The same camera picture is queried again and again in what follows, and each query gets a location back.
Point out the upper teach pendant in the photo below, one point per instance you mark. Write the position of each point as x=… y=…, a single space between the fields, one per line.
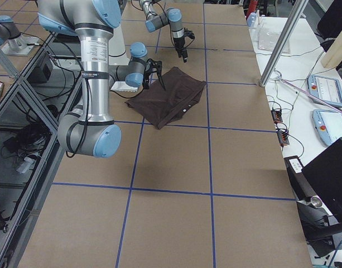
x=326 y=89

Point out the lower teach pendant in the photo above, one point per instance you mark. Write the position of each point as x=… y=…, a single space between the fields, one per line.
x=328 y=124

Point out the red fire extinguisher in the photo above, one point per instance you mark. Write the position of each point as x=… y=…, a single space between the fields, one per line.
x=252 y=6

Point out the clear plastic tray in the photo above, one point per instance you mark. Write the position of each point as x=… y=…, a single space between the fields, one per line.
x=265 y=37

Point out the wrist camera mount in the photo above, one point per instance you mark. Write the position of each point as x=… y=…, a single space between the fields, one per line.
x=188 y=33
x=153 y=66

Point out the aluminium extrusion post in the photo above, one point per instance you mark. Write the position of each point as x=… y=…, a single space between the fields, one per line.
x=286 y=33

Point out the upper relay module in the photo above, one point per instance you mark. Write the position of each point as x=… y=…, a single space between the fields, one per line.
x=276 y=116

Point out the aluminium frame table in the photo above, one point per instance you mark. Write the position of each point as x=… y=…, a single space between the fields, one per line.
x=34 y=101

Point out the relay module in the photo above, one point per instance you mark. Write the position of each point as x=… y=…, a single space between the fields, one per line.
x=283 y=137
x=276 y=116

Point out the teach pendant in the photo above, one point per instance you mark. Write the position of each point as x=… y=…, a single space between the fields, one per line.
x=328 y=124
x=326 y=89

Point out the lower relay module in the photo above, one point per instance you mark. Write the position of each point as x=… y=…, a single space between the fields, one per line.
x=283 y=137

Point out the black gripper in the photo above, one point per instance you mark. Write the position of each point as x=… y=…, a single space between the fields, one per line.
x=160 y=76
x=179 y=43

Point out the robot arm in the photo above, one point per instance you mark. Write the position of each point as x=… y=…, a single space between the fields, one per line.
x=89 y=129
x=172 y=17

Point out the black monitor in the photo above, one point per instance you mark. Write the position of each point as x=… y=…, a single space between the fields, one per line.
x=324 y=174

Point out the wooden board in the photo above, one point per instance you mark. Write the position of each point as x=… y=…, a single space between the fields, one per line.
x=333 y=56

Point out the black camera stand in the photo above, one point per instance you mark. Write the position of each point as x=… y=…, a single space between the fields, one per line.
x=323 y=232

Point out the dark brown t-shirt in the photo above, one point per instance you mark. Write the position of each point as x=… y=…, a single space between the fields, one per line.
x=161 y=106

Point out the black box with label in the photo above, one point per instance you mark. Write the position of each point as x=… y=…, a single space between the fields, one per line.
x=299 y=183

